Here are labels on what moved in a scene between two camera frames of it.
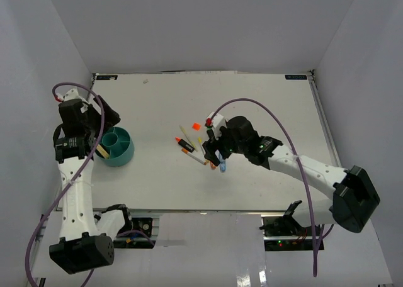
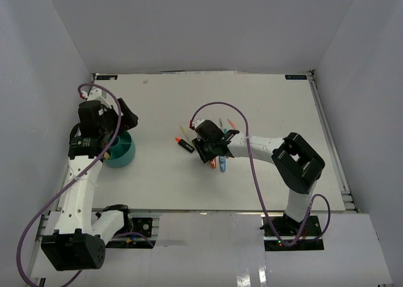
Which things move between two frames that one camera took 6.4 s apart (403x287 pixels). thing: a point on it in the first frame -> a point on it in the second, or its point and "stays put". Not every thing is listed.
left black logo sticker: (107, 77) stays put
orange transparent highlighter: (213, 166) stays put
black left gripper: (111, 116) -> (130, 119)
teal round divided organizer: (119, 145) stays put
